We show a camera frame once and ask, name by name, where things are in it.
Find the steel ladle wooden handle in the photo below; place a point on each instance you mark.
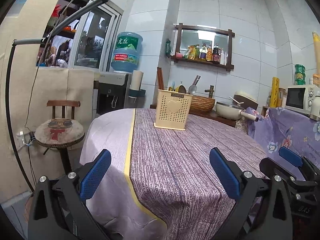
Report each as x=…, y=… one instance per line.
x=193, y=88

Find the cream frying pan with lid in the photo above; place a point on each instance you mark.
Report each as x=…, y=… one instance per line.
x=233, y=112

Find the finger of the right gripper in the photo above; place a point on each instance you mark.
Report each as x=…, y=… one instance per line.
x=307, y=189
x=297, y=159

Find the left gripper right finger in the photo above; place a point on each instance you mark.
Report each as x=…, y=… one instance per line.
x=262, y=208

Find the woven basket sink basin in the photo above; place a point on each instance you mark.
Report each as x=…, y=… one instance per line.
x=202, y=104

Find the water dispenser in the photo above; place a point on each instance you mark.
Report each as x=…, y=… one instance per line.
x=113, y=92

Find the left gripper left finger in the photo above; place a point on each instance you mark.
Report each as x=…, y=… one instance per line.
x=59, y=210

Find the wooden wall shelf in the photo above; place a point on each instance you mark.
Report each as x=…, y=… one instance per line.
x=204, y=45

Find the brown wooden chopstick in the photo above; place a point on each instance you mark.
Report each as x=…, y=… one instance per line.
x=160, y=78

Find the paper towel roll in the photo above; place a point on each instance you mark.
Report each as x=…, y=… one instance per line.
x=136, y=80

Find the window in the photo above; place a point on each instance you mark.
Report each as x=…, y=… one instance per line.
x=85, y=43

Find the steel spoon at left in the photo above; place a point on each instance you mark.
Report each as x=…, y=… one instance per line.
x=182, y=89

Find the wooden chair with cushion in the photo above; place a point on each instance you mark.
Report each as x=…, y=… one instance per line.
x=62, y=130

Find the brass faucet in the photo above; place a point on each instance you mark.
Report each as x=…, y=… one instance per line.
x=210, y=91

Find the cream plastic utensil holder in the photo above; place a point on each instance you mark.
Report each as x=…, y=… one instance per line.
x=172, y=110

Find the purple floral cloth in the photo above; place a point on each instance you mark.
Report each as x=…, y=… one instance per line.
x=281, y=127

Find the blue water bottle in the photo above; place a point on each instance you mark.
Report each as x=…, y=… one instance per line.
x=126, y=54

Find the purple striped tablecloth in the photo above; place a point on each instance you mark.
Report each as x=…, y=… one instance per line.
x=174, y=181

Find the white microwave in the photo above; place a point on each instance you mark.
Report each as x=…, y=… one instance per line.
x=300, y=98

